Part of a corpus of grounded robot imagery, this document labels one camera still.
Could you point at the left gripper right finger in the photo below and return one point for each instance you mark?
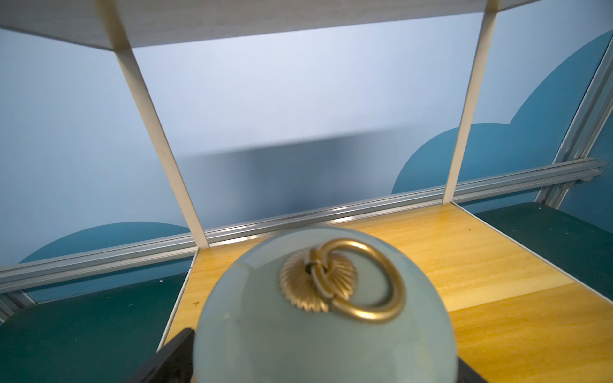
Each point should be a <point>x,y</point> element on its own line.
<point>467,375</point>

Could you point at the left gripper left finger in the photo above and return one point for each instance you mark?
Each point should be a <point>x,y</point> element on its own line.
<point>172,363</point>

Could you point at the grey-blue tea canister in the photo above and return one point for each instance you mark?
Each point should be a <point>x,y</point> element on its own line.
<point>249,332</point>

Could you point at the wooden two-tier shelf white frame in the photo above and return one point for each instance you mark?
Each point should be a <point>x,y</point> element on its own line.
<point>179,117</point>

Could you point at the left aluminium frame post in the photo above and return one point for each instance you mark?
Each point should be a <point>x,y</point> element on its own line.
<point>13,302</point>

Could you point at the aluminium frame post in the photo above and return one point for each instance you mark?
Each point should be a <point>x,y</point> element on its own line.
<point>13,302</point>
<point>582,134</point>

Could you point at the rear aluminium frame bar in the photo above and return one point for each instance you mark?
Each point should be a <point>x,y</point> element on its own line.
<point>85,264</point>

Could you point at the right aluminium frame post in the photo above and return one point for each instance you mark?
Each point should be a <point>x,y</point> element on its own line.
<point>582,134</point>

